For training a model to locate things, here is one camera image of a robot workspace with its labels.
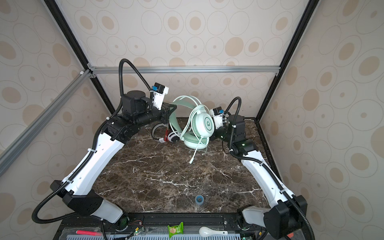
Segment green headphones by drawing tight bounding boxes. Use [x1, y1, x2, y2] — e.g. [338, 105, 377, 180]
[169, 95, 215, 150]

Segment white black headphones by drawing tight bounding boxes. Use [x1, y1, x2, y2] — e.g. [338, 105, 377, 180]
[151, 124, 180, 143]

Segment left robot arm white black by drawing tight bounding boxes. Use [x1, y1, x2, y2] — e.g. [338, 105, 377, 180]
[32, 59, 177, 224]

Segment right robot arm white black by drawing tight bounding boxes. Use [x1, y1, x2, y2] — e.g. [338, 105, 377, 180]
[210, 97, 315, 240]

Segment blue tape roll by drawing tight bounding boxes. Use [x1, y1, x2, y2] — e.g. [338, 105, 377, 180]
[195, 195, 205, 206]

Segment white ceramic spoon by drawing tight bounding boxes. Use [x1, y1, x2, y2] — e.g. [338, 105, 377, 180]
[199, 227, 229, 238]

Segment green snack packet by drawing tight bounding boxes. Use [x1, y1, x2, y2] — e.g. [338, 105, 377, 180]
[168, 222, 184, 238]

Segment pink marker pen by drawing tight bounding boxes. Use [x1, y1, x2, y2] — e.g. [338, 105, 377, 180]
[76, 230, 102, 237]

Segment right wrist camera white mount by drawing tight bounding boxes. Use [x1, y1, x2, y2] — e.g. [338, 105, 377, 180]
[210, 107, 224, 130]

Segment horizontal aluminium rail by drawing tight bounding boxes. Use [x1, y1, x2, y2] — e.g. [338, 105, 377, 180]
[91, 66, 280, 74]

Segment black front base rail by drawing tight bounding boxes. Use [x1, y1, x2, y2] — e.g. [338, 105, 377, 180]
[53, 212, 313, 240]

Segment left diagonal aluminium rail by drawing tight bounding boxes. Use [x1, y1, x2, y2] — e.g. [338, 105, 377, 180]
[1, 70, 91, 175]

